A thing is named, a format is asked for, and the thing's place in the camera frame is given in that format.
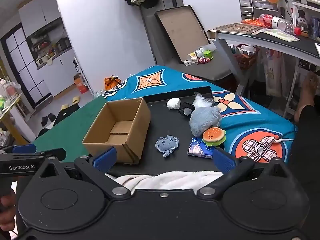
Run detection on yellow table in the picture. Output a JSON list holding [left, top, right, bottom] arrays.
[[0, 80, 29, 147]]

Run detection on grey plush toy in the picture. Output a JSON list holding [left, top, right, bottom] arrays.
[[189, 106, 222, 138]]

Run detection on person's bare foot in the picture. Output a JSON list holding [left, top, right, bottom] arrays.
[[294, 71, 319, 123]]

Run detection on green white packet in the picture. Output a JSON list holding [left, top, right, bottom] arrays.
[[260, 28, 300, 42]]

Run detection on blue patterned blanket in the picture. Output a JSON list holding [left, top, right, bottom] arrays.
[[101, 65, 298, 165]]

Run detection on black bag white dot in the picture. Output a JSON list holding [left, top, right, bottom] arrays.
[[37, 105, 80, 138]]

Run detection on white crumpled wad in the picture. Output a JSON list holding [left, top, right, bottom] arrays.
[[166, 98, 181, 110]]

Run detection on grey drawer unit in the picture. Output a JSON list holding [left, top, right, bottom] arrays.
[[237, 0, 280, 22]]

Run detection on blue-grey frayed cloth piece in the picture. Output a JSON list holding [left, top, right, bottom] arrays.
[[155, 135, 180, 158]]

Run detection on black-framed cardboard lid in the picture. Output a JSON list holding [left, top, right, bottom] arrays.
[[154, 5, 209, 64]]

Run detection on brown cardboard box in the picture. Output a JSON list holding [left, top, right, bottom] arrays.
[[82, 97, 151, 165]]

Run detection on person's left hand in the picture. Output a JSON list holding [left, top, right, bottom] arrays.
[[0, 194, 18, 235]]

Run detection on green cloth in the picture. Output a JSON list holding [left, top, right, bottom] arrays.
[[31, 96, 110, 160]]

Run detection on red cardboard box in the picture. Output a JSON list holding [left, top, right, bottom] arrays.
[[74, 74, 88, 94]]

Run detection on grey padded chair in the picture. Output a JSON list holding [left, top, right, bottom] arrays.
[[142, 5, 238, 82]]

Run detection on white fleece cloth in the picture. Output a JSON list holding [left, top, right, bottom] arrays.
[[105, 171, 224, 197]]

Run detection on plastic bottle red label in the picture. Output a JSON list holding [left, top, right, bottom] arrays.
[[258, 13, 302, 35]]

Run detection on black white mouse figure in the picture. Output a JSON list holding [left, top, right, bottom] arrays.
[[296, 10, 310, 34]]

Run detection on white kitchen cabinet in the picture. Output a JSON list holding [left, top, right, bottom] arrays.
[[18, 0, 93, 98]]

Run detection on hamburger plush toy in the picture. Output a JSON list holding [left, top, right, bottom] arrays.
[[202, 127, 226, 146]]

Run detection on person's leg black pants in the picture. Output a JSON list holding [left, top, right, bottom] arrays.
[[287, 104, 320, 198]]

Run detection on brown patterned board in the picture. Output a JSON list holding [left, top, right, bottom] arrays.
[[212, 23, 265, 34]]

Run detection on clear plastic bag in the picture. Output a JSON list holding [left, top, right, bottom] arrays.
[[194, 92, 215, 108]]

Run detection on black-framed sliding door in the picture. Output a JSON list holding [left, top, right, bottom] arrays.
[[0, 22, 53, 109]]

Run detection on blue tissue pack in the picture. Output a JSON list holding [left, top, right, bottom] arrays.
[[187, 137, 217, 157]]

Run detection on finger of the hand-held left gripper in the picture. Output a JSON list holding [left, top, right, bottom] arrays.
[[35, 148, 67, 161], [0, 144, 37, 155]]

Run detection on grey desk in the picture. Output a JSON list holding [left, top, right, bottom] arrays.
[[207, 22, 320, 120]]

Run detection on white bottle yellow label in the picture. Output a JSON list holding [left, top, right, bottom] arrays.
[[187, 45, 217, 58]]

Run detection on white tote bag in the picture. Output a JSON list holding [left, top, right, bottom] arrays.
[[262, 52, 288, 98]]

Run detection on orange bag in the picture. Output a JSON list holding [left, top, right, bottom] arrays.
[[104, 76, 122, 92]]

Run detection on small black object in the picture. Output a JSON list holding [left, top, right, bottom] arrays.
[[178, 102, 195, 117]]

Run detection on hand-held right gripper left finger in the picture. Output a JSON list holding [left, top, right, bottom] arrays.
[[32, 147, 132, 201]]

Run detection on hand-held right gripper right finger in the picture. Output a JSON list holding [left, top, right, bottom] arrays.
[[197, 147, 293, 200]]

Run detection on red plastic basket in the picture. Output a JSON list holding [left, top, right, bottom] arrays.
[[235, 44, 260, 70]]

